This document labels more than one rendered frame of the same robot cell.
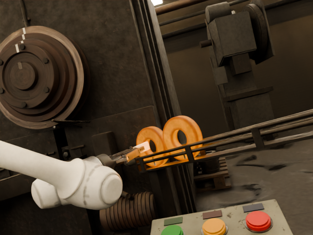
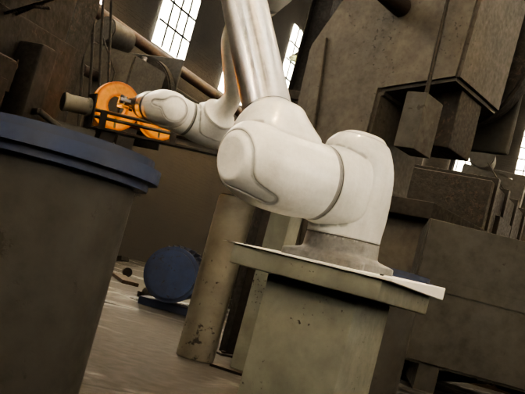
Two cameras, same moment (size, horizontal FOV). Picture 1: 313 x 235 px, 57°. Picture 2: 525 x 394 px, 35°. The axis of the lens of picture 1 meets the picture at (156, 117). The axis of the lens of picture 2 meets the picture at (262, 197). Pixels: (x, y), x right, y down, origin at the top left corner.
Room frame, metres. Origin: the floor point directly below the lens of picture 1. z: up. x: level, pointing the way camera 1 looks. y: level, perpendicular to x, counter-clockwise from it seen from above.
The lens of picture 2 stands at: (-0.05, 2.48, 0.30)
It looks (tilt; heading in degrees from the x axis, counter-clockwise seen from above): 5 degrees up; 284
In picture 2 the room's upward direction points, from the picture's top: 15 degrees clockwise
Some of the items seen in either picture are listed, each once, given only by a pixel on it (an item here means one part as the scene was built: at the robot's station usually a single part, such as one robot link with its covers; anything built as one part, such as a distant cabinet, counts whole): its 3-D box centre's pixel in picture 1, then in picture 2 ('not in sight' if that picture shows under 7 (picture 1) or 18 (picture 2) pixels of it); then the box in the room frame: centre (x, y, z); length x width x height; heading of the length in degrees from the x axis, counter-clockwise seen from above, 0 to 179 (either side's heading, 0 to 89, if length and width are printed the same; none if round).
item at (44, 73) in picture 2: (108, 158); (26, 83); (1.31, 0.26, 0.68); 0.11 x 0.08 x 0.24; 170
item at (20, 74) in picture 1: (26, 76); not in sight; (1.24, 0.51, 1.11); 0.28 x 0.06 x 0.28; 80
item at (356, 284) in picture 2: not in sight; (333, 280); (0.19, 0.77, 0.33); 0.32 x 0.32 x 0.04; 75
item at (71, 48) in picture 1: (39, 78); not in sight; (1.34, 0.49, 1.11); 0.47 x 0.06 x 0.47; 80
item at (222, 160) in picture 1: (171, 167); not in sight; (3.24, -0.04, 0.22); 1.20 x 0.81 x 0.44; 78
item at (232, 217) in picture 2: not in sight; (216, 277); (0.66, -0.04, 0.26); 0.12 x 0.12 x 0.52
